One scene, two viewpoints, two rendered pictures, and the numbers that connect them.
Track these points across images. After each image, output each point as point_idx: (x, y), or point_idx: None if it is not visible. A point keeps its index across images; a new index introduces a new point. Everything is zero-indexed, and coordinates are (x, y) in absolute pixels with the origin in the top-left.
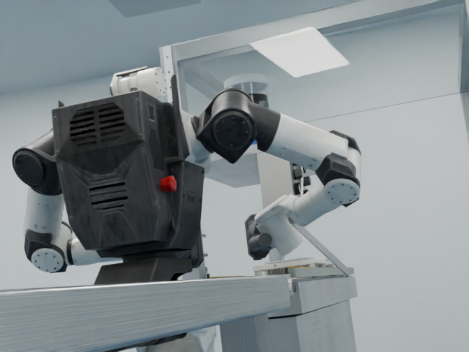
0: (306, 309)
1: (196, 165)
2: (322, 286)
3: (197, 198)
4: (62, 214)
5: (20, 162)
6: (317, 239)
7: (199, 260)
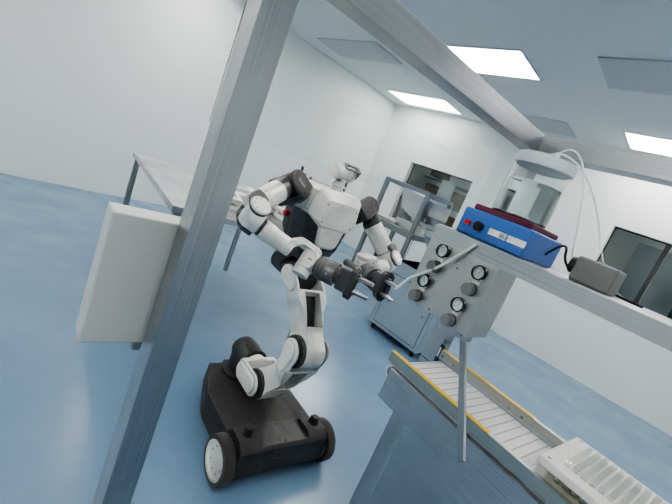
0: (394, 409)
1: (301, 209)
2: (505, 487)
3: (300, 226)
4: (377, 243)
5: None
6: (464, 377)
7: (372, 293)
